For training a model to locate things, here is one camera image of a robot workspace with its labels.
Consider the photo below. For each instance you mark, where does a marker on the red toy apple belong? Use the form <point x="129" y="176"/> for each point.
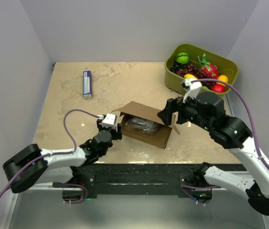
<point x="218" y="88"/>

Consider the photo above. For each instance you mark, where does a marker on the green toy watermelon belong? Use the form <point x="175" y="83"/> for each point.
<point x="182" y="58"/>

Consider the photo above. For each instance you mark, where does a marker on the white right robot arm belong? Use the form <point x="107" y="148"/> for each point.
<point x="207" y="111"/>

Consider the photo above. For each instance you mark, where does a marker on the black base frame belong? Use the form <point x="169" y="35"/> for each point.
<point x="180" y="180"/>

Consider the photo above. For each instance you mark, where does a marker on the dark purple toy grapes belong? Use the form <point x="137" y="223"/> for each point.
<point x="175" y="67"/>

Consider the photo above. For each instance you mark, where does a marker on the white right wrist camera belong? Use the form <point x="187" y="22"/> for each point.
<point x="192" y="87"/>

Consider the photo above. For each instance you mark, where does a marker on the pink toy dragon fruit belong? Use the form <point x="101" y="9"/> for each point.
<point x="208" y="68"/>

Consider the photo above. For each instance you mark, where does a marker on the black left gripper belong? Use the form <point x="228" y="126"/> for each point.
<point x="117" y="134"/>

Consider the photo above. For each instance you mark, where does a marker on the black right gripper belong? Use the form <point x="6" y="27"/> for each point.
<point x="173" y="105"/>

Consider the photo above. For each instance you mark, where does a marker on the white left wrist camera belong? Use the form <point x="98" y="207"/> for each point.
<point x="107" y="120"/>

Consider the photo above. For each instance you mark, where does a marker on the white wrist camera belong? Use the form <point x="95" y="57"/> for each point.
<point x="192" y="87"/>
<point x="107" y="120"/>

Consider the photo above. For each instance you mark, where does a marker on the red toy grapes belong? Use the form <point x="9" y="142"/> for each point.
<point x="195" y="71"/>

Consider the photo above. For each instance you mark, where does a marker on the yellow toy mango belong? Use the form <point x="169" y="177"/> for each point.
<point x="223" y="78"/>

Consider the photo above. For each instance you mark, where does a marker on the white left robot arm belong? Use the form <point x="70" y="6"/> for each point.
<point x="34" y="165"/>

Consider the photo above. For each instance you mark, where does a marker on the brown cardboard box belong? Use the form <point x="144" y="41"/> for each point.
<point x="159" y="139"/>

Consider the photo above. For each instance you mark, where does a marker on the silver foil pouch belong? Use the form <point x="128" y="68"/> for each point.
<point x="143" y="125"/>

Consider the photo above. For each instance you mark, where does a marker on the yellow toy banana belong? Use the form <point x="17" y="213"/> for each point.
<point x="189" y="76"/>

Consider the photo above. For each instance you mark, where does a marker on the purple toothpaste box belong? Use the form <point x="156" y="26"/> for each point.
<point x="87" y="84"/>

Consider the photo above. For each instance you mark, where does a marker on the green plastic basket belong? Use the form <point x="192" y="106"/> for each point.
<point x="225" y="66"/>

